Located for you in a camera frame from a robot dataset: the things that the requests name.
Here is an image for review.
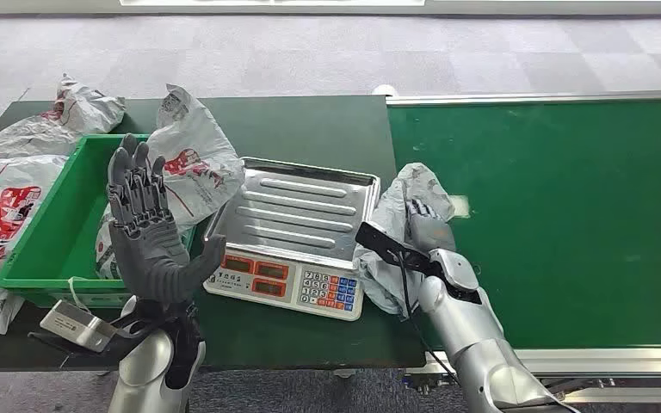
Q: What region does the white electronic scale body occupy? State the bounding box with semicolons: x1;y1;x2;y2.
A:
203;250;366;322

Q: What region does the dark green table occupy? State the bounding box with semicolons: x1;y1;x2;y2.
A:
0;96;428;373

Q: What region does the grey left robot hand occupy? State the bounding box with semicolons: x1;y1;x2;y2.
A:
106;133;227;305

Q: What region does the green conveyor belt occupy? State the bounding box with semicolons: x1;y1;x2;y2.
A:
386;89;661;406

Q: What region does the white red-print mailer package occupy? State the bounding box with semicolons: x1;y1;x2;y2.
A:
95;83;246;280

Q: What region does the green plastic bin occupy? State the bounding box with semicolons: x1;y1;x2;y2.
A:
0;133;198;309

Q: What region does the grey plastic mailer package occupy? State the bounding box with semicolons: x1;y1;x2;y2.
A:
353;163;458;317

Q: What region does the crumpled white mailer package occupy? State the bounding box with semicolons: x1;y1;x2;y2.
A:
0;74;127;161

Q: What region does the white cord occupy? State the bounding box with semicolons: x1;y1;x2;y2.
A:
68;276;92;313

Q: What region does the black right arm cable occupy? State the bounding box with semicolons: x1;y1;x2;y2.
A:
396;250;463;389

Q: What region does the steel scale tray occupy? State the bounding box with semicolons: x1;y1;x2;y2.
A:
205;157;382;270

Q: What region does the large white red-print mailer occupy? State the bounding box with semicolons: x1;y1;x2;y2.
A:
0;155;70;274

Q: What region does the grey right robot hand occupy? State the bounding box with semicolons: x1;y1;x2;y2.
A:
405;198;457;253

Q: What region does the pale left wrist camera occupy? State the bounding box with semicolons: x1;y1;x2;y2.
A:
40;300;118;354

